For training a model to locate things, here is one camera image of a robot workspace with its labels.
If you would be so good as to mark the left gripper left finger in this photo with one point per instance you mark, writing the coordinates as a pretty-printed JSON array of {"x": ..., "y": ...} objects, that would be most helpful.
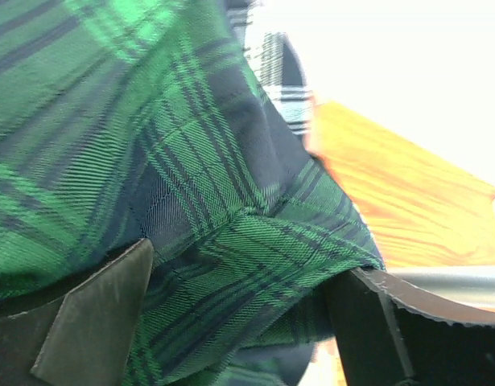
[{"x": 78, "y": 331}]

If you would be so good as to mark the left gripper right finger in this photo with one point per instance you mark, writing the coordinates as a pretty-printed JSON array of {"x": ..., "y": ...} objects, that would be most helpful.
[{"x": 391, "y": 332}]

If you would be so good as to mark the green plaid skirt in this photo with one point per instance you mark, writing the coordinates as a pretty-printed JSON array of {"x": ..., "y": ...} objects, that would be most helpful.
[{"x": 139, "y": 125}]

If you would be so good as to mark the navy white plaid skirt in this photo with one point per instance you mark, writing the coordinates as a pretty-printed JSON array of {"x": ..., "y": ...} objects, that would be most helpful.
[{"x": 273, "y": 60}]

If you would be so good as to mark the white metal clothes rack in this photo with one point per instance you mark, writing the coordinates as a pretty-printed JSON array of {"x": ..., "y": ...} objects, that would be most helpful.
[{"x": 472, "y": 285}]

